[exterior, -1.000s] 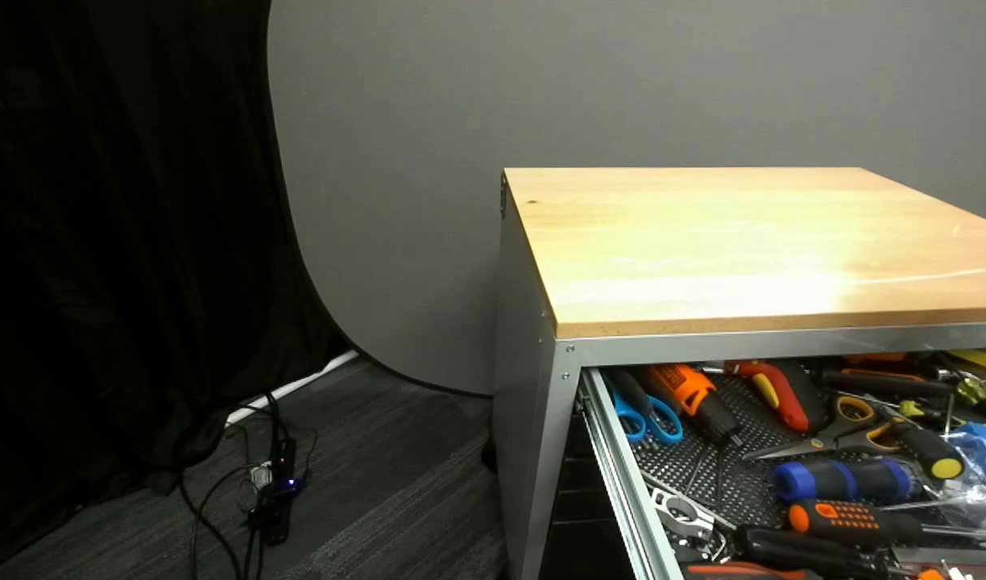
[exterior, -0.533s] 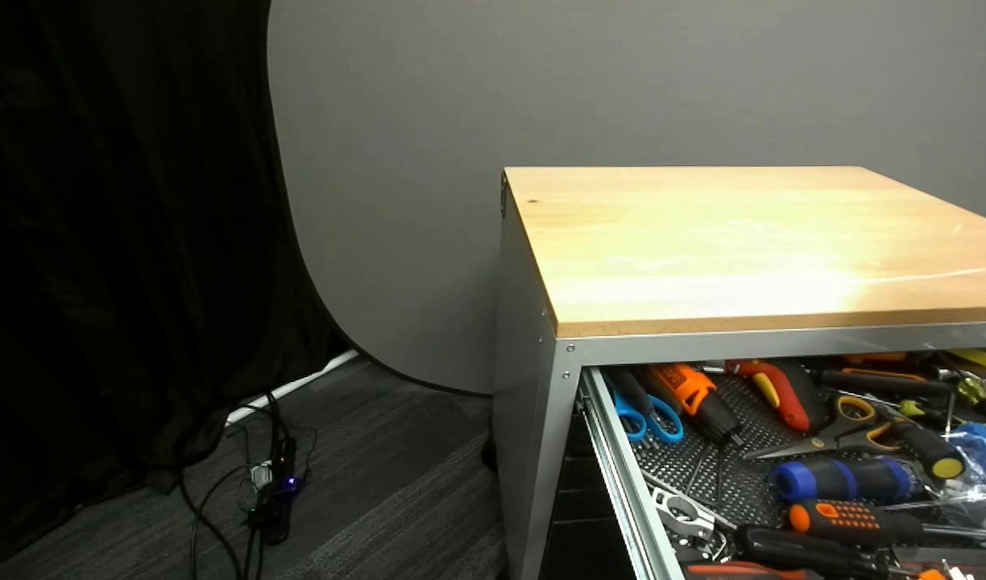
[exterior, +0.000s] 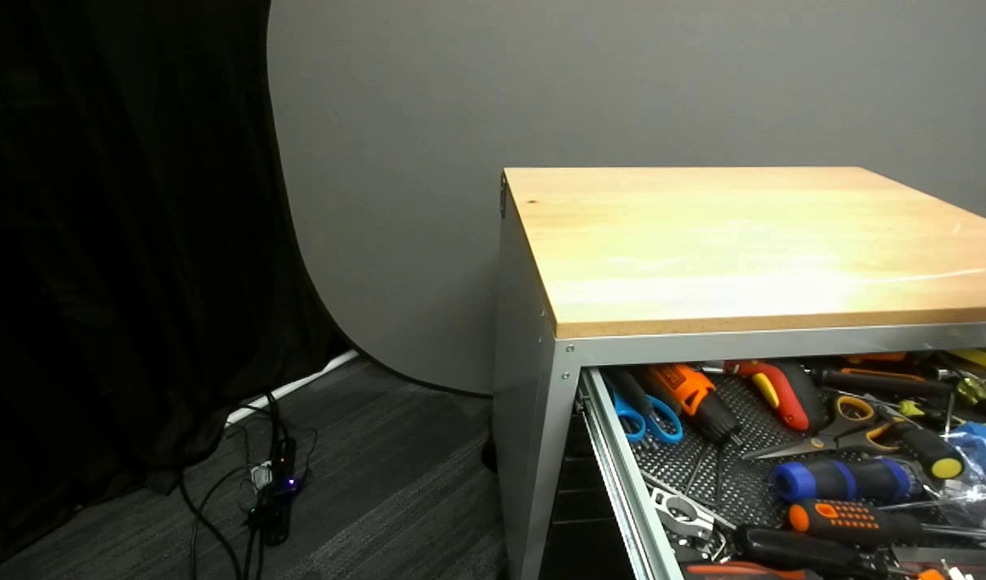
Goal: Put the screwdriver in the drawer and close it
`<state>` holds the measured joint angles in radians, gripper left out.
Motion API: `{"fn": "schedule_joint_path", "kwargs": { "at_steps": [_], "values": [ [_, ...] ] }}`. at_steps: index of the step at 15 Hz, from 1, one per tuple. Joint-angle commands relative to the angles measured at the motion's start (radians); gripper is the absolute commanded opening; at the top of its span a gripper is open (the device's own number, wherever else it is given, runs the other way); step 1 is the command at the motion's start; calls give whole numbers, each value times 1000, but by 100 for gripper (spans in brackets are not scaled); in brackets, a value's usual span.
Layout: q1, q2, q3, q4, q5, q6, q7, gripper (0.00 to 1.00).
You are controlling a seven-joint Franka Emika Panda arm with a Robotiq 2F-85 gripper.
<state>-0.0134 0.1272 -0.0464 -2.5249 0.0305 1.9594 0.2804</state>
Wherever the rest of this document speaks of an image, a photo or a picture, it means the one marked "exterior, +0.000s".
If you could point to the black power strip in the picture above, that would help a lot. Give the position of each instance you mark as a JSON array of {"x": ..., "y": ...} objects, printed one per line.
[{"x": 276, "y": 488}]

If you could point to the black curtain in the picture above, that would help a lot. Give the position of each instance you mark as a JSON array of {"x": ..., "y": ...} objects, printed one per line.
[{"x": 116, "y": 213}]

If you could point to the grey round backdrop panel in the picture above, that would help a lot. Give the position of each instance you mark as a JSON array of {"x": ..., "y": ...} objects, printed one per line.
[{"x": 622, "y": 84}]

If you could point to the black ribbed drawer liner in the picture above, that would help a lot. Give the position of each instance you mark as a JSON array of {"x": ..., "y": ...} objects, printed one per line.
[{"x": 697, "y": 460}]

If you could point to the clear plastic bag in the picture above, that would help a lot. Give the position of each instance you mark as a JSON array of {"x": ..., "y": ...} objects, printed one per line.
[{"x": 977, "y": 500}]

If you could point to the grey metal tool drawer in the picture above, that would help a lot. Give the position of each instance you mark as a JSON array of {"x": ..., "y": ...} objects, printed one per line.
[{"x": 609, "y": 452}]

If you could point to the blue plastic tool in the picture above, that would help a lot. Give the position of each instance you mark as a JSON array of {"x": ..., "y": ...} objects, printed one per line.
[{"x": 982, "y": 444}]

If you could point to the silver wrench set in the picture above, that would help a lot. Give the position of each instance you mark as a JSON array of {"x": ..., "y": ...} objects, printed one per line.
[{"x": 682, "y": 511}]

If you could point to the black screwdriver with yellow cap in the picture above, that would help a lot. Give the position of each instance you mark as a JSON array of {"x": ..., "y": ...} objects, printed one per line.
[{"x": 929, "y": 452}]

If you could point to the orange black grip screwdriver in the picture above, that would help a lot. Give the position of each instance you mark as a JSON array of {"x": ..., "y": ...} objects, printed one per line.
[{"x": 848, "y": 520}]

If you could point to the grey cabinet with wooden top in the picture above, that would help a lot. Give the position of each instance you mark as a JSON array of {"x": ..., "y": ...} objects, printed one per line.
[{"x": 751, "y": 244}]

